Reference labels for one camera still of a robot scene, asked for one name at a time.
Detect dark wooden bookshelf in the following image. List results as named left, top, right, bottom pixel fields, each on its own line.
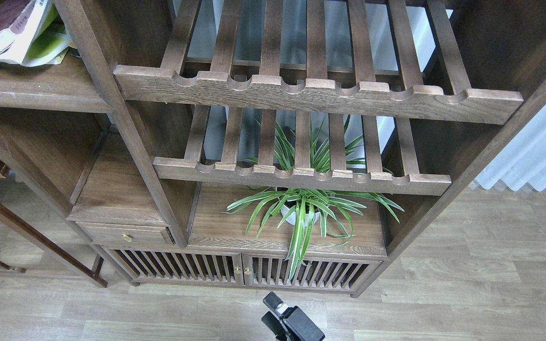
left=0, top=0, right=546, bottom=297

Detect yellow green cover book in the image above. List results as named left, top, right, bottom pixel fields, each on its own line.
left=0, top=0, right=71, bottom=67

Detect white curtain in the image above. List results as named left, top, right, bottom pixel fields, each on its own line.
left=474, top=105, right=546, bottom=191

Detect green spider plant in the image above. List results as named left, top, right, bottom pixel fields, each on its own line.
left=222, top=123, right=404, bottom=276

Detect white plant pot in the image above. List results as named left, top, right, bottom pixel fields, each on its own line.
left=280, top=201, right=320, bottom=226

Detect maroon book white characters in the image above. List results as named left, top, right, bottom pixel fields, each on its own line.
left=0, top=0, right=53, bottom=64

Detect wooden furniture at left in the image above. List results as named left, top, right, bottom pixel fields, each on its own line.
left=0, top=135, right=109, bottom=288

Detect upright book top left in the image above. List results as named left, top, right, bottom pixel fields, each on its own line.
left=69, top=43, right=82, bottom=59

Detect brass drawer knob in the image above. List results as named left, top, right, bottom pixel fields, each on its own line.
left=122, top=233, right=133, bottom=242

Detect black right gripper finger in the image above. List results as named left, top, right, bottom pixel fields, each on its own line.
left=261, top=312, right=290, bottom=341
left=264, top=292, right=325, bottom=341

